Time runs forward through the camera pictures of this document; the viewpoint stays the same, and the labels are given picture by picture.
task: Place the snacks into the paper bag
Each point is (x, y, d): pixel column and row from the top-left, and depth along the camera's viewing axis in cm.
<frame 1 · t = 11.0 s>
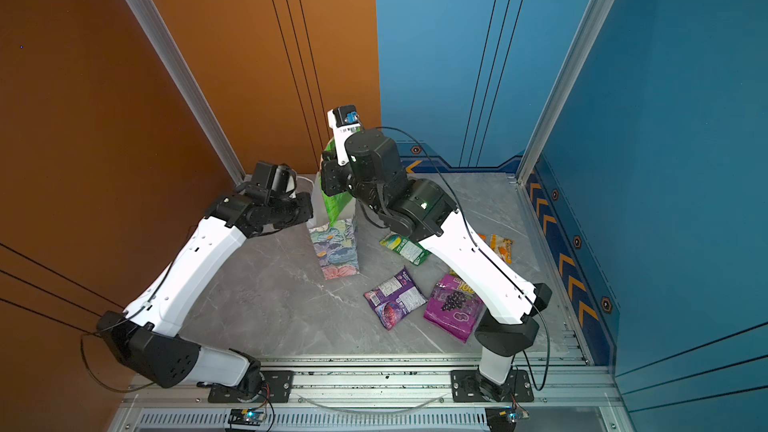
left hand: (315, 206, 77), fingers closed
right hand: (320, 153, 57), fingers closed
floral white paper bag: (336, 242, 80), point 20 cm above the table
purple white snack bag: (395, 297, 87), point 4 cm above the table

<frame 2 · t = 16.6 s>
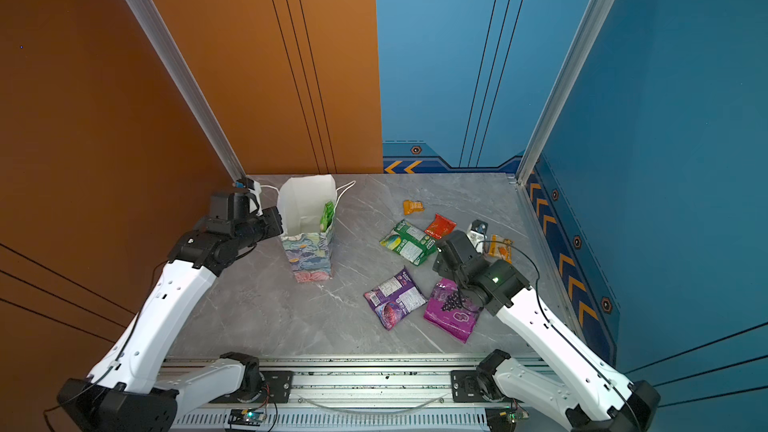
left hand: (281, 212, 76), fingers closed
right hand: (448, 260, 75), fingers open
large green chips bag: (327, 219, 84), point 21 cm above the table
small orange snack packet: (410, 207, 111), point 2 cm above the table
the other named things where they were.

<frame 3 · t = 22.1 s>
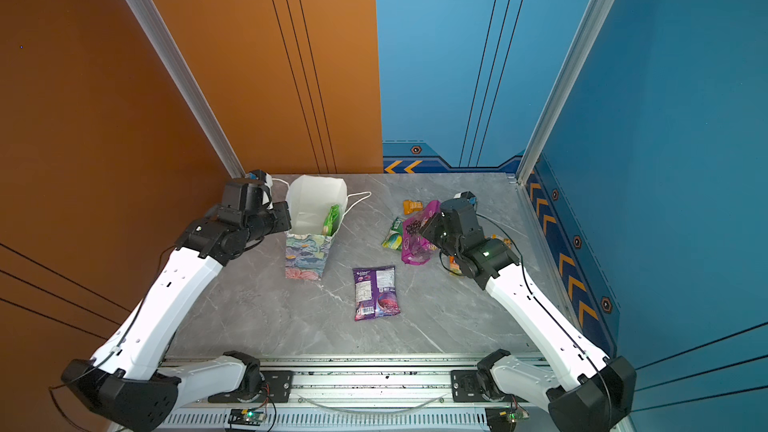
left hand: (288, 208, 75), fingers closed
right hand: (419, 222, 75), fingers closed
purple white snack bag: (376, 293, 89), point 3 cm above the table
magenta grape candy bag: (416, 249, 80), point 19 cm above the table
the other named things where they were.

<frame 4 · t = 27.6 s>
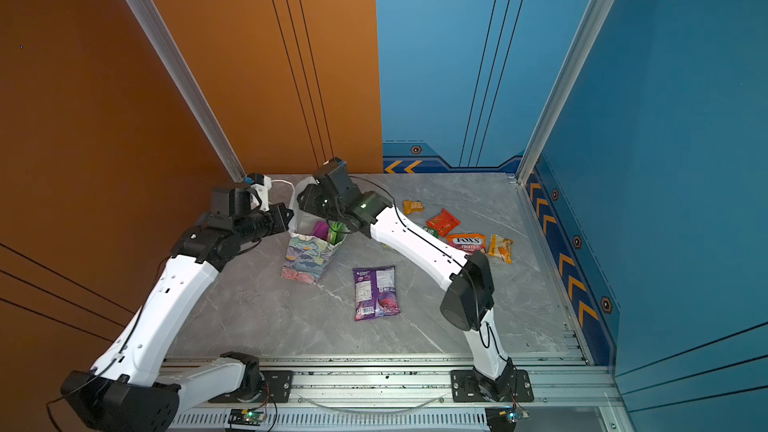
left hand: (293, 208, 75), fingers closed
right hand: (297, 200, 75), fingers open
magenta grape candy bag: (321, 229, 89), point 14 cm above the table
small red snack packet: (443, 219, 106), point 2 cm above the table
orange Fox's candy bag: (471, 236, 101), point 3 cm above the table
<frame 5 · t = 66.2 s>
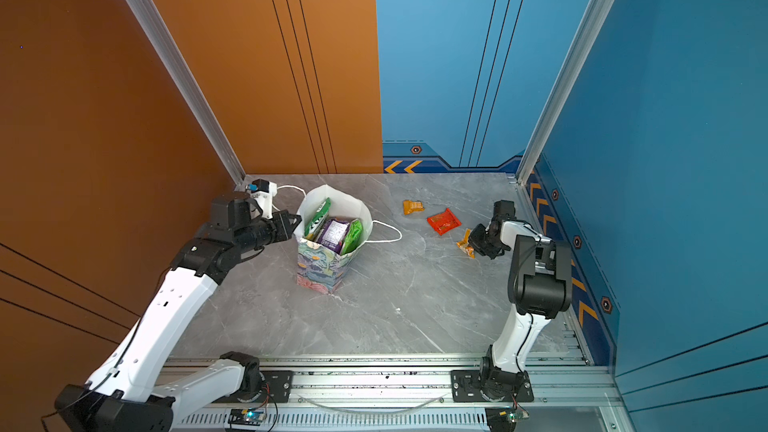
left hand: (301, 214, 74), fingers closed
right hand: (468, 242, 99), fingers closed
purple white snack bag: (333, 235, 81), point 21 cm above the table
green white snack bag: (318, 220, 84), point 20 cm above the table
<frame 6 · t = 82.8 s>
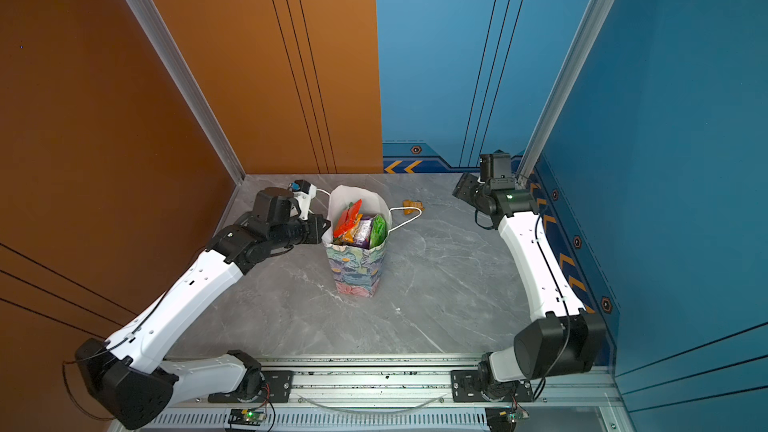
left hand: (330, 220, 75), fingers closed
right hand: (462, 187, 80), fingers open
floral white paper bag: (356, 270, 77), point 18 cm above the table
purple white snack bag: (363, 233, 81), point 21 cm above the table
large green chips bag: (378, 232, 83), point 19 cm above the table
small red snack packet: (348, 218, 79), point 25 cm above the table
yellow orange snack packet: (349, 237, 80), point 21 cm above the table
